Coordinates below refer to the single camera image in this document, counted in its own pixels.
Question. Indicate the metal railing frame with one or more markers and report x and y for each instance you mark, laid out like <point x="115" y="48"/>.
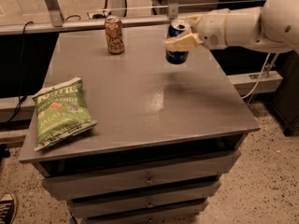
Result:
<point x="74" y="26"/>

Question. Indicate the middle grey drawer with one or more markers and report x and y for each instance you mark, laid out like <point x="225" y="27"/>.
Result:
<point x="143" y="198"/>

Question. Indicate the bottom grey drawer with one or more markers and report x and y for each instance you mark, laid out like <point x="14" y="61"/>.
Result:
<point x="147" y="216"/>

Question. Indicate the orange soda can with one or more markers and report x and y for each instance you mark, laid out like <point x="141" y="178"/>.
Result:
<point x="113" y="28"/>

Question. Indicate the grey drawer cabinet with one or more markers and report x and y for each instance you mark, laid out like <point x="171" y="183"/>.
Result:
<point x="146" y="109"/>

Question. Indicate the grey drawer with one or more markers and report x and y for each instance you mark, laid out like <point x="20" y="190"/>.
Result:
<point x="143" y="198"/>
<point x="147" y="216"/>
<point x="140" y="176"/>

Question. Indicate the top grey drawer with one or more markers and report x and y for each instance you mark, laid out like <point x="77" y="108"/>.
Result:
<point x="140" y="176"/>

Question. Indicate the blue pepsi can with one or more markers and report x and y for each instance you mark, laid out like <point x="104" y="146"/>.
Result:
<point x="176" y="48"/>

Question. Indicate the green kettle chips bag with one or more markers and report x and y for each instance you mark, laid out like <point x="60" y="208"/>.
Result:
<point x="61" y="112"/>

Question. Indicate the black canvas sneaker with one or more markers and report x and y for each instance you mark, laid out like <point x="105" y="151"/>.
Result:
<point x="8" y="208"/>

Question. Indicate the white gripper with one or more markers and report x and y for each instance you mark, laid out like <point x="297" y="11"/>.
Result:
<point x="210" y="29"/>

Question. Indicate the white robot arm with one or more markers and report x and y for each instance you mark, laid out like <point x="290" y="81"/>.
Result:
<point x="272" y="28"/>

